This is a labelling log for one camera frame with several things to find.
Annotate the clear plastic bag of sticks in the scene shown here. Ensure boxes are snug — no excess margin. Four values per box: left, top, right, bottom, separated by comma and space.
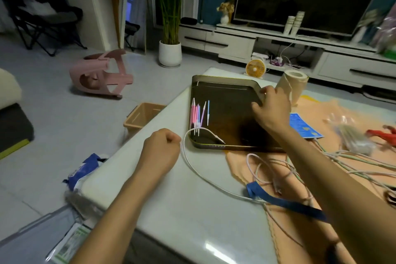
324, 113, 377, 156

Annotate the small yellow fan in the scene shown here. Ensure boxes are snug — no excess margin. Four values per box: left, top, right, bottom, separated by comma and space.
245, 59, 267, 79

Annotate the white vase with dried flowers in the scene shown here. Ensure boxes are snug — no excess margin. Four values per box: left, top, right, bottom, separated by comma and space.
216, 1, 235, 25

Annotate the small dark chair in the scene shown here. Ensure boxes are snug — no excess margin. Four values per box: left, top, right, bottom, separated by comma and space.
124, 21, 141, 52

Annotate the dark metal tray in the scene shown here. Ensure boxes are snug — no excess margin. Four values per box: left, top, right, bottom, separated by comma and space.
188, 74, 289, 153

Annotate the blue and white package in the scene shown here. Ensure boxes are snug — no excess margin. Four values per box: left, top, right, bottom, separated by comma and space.
63, 153, 108, 192

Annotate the tall green plant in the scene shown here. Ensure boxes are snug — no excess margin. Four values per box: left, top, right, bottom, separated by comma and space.
150, 0, 202, 45

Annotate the person's left hand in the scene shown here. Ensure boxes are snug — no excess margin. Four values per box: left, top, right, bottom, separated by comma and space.
137, 128, 182, 178

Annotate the person's right hand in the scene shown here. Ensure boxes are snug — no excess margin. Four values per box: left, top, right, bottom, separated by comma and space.
251, 85, 293, 138

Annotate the white plant pot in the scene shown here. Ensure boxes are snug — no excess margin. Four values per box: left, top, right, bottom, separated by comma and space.
158, 40, 183, 68

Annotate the green and white packet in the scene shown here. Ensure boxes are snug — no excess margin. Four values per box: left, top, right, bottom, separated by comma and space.
46, 223, 92, 264

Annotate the black folding chair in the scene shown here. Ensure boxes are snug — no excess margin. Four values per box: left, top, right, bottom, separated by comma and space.
0, 0, 88, 57

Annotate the beige paper roll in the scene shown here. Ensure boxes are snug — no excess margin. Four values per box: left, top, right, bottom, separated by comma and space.
275, 69, 309, 107

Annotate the person's left forearm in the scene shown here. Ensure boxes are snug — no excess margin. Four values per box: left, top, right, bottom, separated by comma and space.
70, 167, 170, 264

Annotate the stack of paper cups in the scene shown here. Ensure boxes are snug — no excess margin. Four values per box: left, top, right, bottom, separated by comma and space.
283, 11, 305, 37

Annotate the pink plastic stool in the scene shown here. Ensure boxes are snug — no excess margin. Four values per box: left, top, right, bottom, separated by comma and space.
69, 49, 134, 99

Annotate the blue printed card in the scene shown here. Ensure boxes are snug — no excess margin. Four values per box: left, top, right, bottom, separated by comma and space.
289, 113, 324, 140

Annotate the row of pastel plastic picks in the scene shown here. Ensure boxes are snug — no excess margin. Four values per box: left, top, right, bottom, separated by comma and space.
190, 98, 211, 136

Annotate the peach cloth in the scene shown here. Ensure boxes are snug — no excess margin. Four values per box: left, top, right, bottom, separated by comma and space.
225, 96, 396, 264

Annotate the tangle of white green cables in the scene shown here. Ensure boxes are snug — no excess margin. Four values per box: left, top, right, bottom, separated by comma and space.
246, 138, 396, 209

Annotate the blue fabric strap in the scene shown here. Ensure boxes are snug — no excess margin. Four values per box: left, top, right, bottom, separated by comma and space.
246, 181, 329, 223

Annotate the cream and dark sofa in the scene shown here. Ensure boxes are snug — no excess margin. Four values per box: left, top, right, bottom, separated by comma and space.
0, 68, 35, 160

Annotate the white television cabinet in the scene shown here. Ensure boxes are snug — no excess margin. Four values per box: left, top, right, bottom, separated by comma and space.
178, 22, 396, 95

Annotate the red clamp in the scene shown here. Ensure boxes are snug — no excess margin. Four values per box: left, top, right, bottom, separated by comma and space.
365, 125, 396, 147

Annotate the pile of plastic bags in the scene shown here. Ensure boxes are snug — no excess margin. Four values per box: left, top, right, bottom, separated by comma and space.
352, 2, 396, 58

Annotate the person's right forearm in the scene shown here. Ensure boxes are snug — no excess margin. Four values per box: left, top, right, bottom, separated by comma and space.
272, 125, 396, 264

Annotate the beige plastic basket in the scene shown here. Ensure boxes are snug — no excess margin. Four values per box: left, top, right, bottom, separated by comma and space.
123, 102, 167, 138

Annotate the white charging cable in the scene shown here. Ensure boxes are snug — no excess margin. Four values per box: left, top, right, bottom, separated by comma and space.
183, 127, 266, 204

